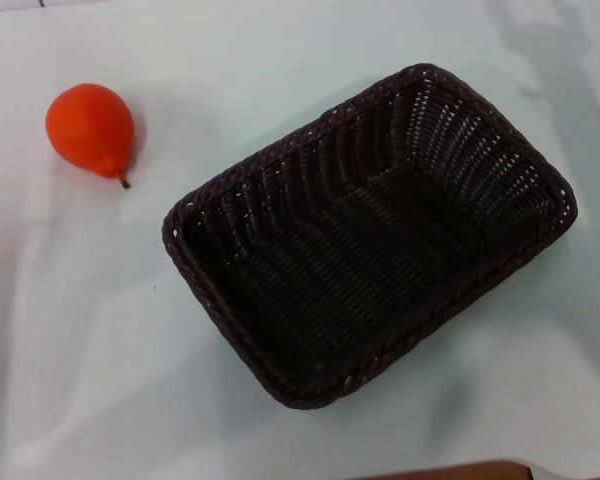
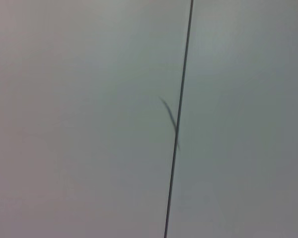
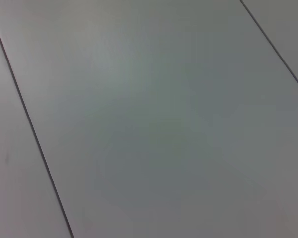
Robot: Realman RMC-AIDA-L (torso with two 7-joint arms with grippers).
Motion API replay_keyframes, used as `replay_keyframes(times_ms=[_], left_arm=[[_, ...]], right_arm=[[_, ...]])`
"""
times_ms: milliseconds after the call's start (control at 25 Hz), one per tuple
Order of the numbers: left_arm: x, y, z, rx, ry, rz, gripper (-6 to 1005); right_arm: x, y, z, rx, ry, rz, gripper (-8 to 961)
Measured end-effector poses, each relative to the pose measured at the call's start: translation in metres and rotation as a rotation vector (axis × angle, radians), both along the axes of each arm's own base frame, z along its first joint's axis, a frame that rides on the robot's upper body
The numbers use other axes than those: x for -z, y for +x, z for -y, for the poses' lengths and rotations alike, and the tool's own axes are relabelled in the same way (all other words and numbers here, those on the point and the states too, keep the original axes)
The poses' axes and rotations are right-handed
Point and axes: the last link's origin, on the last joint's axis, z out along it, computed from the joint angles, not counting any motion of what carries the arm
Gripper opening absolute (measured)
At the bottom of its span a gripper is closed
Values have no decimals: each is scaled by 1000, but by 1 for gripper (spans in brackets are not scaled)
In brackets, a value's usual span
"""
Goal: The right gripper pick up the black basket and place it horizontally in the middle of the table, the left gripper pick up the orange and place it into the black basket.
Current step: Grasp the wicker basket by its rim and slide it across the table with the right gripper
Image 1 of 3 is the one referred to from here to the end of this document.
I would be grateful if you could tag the orange toy pear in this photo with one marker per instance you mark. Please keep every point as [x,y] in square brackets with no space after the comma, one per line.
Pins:
[87,127]

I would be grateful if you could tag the black woven rectangular basket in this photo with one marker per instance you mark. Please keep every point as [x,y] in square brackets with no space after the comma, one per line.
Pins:
[360,260]

